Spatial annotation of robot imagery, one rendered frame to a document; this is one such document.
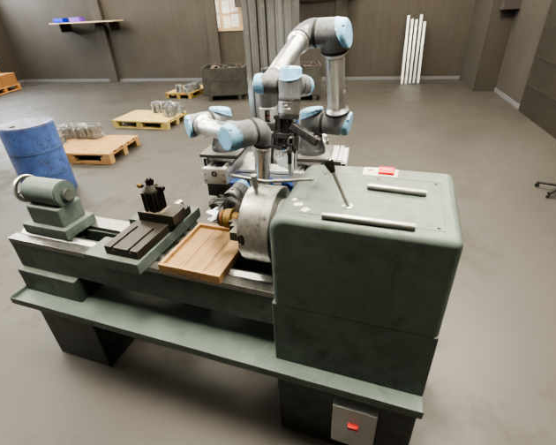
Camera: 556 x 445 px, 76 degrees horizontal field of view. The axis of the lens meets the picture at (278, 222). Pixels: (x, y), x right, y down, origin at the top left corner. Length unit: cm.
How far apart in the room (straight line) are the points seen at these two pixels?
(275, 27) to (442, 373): 209
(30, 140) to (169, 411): 343
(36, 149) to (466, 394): 453
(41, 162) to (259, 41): 336
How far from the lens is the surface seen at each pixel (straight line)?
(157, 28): 1230
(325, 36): 164
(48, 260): 220
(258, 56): 204
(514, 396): 246
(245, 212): 133
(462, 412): 229
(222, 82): 885
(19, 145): 481
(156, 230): 175
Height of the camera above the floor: 184
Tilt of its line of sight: 31 degrees down
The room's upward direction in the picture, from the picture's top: 3 degrees counter-clockwise
